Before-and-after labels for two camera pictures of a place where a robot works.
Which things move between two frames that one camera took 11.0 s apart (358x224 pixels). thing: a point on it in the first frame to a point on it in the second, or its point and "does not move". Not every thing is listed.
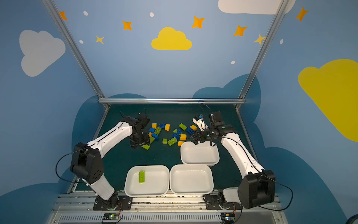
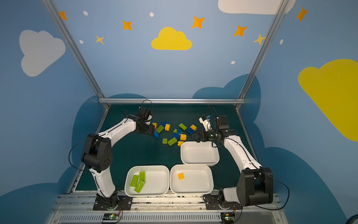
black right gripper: x=199 y=136 does not move
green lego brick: x=146 y=146 to x=134 y=180
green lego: x=141 y=177 does not move
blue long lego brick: x=190 y=130 does not move
